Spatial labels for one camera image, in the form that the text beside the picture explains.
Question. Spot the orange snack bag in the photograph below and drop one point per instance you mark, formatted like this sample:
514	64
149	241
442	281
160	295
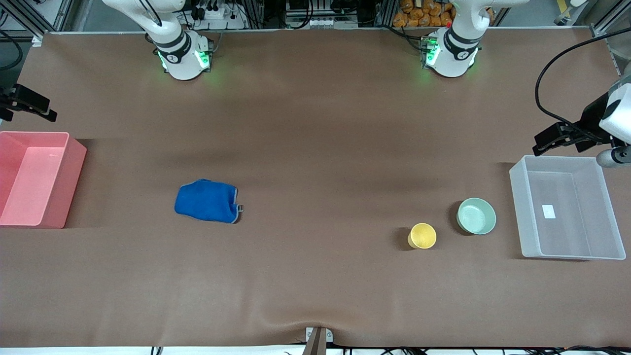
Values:
424	12

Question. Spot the clear plastic bin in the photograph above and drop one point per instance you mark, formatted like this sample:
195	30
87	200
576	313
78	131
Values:
567	231

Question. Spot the pink plastic bin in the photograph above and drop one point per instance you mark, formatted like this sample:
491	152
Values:
34	187

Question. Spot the pale green bowl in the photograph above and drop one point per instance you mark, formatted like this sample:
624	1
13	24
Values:
475	216

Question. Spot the yellow cup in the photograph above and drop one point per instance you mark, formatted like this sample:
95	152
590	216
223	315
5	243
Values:
422	235

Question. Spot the metal bracket with post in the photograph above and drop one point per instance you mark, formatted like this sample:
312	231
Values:
318	340

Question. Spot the white power strip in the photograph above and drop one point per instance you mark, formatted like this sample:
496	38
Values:
222	17

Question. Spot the brown table mat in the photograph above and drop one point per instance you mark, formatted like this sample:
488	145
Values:
315	148

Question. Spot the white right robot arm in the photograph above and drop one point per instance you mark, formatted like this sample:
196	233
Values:
182	64

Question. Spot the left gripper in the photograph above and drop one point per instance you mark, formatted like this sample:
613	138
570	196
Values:
589	120

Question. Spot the aluminium extrusion frame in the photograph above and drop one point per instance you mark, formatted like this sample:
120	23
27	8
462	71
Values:
604	22
29	19

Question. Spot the white label sticker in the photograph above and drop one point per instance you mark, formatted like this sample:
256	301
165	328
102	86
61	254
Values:
548	211

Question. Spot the blue microfibre cloth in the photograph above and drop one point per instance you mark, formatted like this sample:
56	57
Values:
207	199

